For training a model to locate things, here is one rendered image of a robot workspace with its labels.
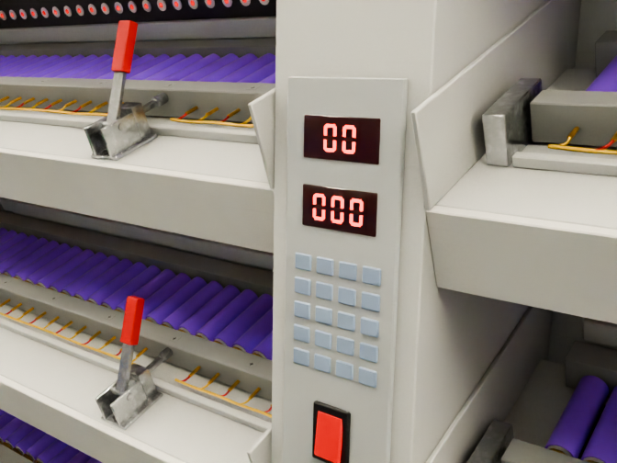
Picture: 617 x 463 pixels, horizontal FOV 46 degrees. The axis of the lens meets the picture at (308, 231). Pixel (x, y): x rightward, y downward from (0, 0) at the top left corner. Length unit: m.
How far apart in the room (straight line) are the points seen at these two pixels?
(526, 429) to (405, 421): 0.12
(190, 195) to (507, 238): 0.21
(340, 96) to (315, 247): 0.08
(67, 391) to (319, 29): 0.38
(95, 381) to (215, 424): 0.13
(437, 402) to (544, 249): 0.11
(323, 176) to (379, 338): 0.09
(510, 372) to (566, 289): 0.16
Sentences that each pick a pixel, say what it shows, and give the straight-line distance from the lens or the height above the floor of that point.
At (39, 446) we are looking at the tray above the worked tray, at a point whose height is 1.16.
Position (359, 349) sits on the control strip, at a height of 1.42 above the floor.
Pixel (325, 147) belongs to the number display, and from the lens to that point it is 0.37.
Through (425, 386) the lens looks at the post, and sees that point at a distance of 0.39.
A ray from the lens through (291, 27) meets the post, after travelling 0.39.
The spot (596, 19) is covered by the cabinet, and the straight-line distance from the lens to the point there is 0.53.
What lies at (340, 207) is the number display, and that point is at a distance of 0.37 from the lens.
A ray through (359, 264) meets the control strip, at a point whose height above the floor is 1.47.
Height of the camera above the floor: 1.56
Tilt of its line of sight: 12 degrees down
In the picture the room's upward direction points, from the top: 1 degrees clockwise
